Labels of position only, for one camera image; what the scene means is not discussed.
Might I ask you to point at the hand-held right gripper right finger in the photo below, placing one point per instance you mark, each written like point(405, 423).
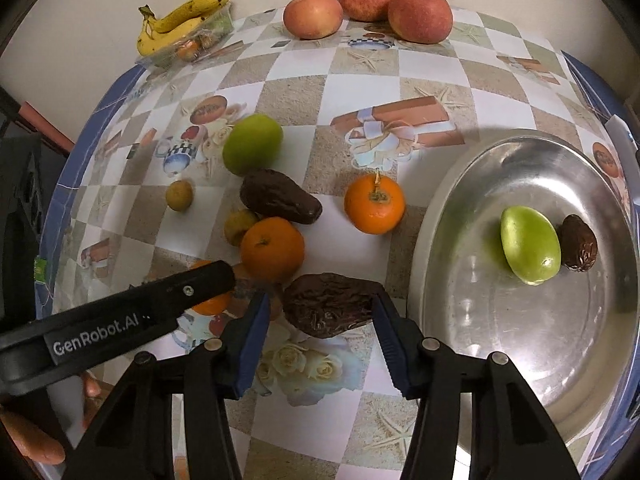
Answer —
point(392, 347)

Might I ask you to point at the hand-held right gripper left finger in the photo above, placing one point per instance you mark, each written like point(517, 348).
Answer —
point(252, 342)

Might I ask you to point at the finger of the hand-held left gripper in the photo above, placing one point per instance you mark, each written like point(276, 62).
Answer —
point(195, 287)

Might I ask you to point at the orange mandarin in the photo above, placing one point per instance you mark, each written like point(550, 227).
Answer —
point(212, 306)
point(272, 250)
point(374, 205)

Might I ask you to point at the wrinkled brown date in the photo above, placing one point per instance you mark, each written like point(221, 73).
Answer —
point(325, 305)
point(578, 242)
point(280, 196)

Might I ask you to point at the round metal tray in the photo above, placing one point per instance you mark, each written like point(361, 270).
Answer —
point(500, 340)

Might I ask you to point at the green jujube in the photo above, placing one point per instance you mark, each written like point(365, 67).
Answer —
point(530, 245)
point(252, 144)

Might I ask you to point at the person's left hand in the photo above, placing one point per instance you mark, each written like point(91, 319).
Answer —
point(35, 442)

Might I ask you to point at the green carton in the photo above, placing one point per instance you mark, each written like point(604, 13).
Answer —
point(38, 268)

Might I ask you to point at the dark chair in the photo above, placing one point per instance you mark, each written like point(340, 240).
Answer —
point(25, 200)

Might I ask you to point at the checkered printed tablecloth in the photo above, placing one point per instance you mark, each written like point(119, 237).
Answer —
point(310, 125)

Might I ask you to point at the yellow banana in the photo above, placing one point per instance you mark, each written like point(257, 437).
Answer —
point(162, 37)
point(200, 6)

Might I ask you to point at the clear plastic container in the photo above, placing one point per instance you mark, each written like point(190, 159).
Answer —
point(220, 22)

